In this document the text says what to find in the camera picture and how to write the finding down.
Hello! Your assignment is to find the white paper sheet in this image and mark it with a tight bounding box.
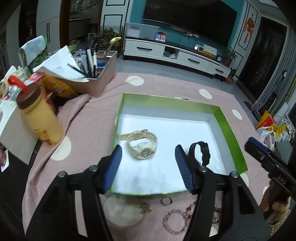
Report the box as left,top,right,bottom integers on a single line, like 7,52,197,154
38,46,88,82

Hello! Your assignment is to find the white tv cabinet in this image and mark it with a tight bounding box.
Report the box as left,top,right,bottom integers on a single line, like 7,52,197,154
123,38,231,78

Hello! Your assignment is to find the red bead bracelet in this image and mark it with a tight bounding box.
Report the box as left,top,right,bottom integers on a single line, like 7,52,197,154
184,201,197,219

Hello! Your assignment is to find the pink desk organizer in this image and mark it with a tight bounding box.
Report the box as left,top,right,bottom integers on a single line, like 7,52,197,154
35,51,117,97

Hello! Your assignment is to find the potted plant in planter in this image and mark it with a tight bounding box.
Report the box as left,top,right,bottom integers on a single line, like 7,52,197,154
92,28,122,52

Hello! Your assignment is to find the black watch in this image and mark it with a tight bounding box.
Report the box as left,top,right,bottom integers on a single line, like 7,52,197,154
188,141,211,167

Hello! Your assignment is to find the black television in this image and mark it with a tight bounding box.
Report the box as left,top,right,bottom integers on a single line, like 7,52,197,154
143,0,237,47

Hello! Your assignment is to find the orange paper bag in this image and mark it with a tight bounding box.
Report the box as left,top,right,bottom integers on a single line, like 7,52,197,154
255,111,278,132

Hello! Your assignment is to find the white plastic shopping bag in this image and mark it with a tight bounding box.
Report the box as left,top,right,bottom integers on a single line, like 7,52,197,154
256,126,275,151

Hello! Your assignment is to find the pink bead bracelet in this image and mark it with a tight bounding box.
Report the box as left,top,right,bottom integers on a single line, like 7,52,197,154
162,209,191,236

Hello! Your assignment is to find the clear storage bin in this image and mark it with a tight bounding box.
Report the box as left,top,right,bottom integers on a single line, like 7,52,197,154
125,23,159,40

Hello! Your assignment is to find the green cardboard box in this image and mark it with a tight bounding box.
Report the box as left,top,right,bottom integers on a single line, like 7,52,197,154
111,93,248,196

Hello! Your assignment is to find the white box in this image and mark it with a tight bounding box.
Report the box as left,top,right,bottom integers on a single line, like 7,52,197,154
1,100,38,165

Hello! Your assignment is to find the small gold charm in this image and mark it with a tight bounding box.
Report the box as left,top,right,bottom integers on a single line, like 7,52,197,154
140,202,152,215

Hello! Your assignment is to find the right hand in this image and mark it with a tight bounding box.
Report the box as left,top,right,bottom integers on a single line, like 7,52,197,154
259,180,291,224

